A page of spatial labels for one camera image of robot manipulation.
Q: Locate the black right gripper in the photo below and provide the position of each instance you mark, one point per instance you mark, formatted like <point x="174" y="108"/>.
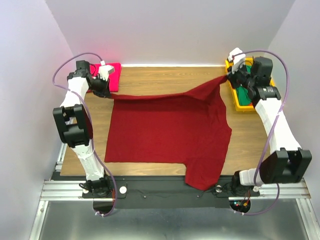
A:
<point x="232" y="76"/>

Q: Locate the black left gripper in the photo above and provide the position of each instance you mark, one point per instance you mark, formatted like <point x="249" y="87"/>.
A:
<point x="105" y="93"/>

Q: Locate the dark red t shirt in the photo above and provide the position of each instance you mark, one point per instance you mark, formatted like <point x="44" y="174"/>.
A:
<point x="188" y="128"/>

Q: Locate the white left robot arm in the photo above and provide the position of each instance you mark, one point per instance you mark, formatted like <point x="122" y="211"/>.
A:
<point x="75" y="128"/>

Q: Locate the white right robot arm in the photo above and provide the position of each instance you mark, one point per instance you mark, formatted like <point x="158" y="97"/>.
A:
<point x="287" y="162"/>

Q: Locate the folded pink t shirt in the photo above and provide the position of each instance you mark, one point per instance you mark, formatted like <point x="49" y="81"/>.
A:
<point x="114" y="78"/>

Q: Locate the green t shirt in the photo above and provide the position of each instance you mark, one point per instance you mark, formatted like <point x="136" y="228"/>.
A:
<point x="242" y="96"/>

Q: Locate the yellow plastic bin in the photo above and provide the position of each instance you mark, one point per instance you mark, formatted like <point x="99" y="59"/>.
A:
<point x="238" y="108"/>

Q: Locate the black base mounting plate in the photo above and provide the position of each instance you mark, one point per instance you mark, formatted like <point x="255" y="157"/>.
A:
<point x="225" y="195"/>

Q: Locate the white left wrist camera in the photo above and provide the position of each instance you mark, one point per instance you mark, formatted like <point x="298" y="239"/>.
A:
<point x="105" y="70"/>

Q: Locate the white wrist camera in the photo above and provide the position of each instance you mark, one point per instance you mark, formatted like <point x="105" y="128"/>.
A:
<point x="237" y="58"/>
<point x="105" y="70"/>

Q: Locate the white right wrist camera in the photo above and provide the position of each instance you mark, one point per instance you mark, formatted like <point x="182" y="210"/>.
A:
<point x="237" y="58"/>

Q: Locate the aluminium frame rail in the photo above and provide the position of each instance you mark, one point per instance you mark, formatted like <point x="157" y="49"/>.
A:
<point x="62" y="190"/>

